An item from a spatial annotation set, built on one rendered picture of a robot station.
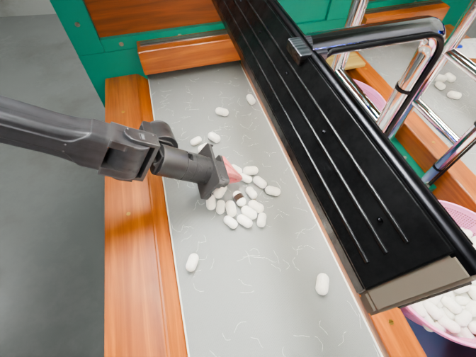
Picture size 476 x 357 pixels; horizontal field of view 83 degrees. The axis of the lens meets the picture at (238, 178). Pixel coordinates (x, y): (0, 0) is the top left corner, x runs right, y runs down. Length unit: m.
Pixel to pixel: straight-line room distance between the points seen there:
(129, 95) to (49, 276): 0.98
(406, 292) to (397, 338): 0.35
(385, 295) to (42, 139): 0.42
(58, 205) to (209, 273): 1.29
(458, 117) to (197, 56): 0.74
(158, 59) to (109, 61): 0.15
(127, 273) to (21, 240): 1.21
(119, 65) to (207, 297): 0.69
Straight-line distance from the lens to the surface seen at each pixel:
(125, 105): 0.82
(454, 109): 1.00
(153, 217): 0.58
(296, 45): 0.30
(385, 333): 0.55
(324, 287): 0.53
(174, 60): 0.84
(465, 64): 0.69
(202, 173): 0.51
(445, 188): 0.79
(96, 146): 0.44
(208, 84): 0.88
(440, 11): 1.21
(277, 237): 0.56
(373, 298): 0.22
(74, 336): 1.42
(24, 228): 1.74
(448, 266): 0.20
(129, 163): 0.46
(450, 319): 0.63
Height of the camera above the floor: 1.26
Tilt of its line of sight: 55 degrees down
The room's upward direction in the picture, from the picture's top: straight up
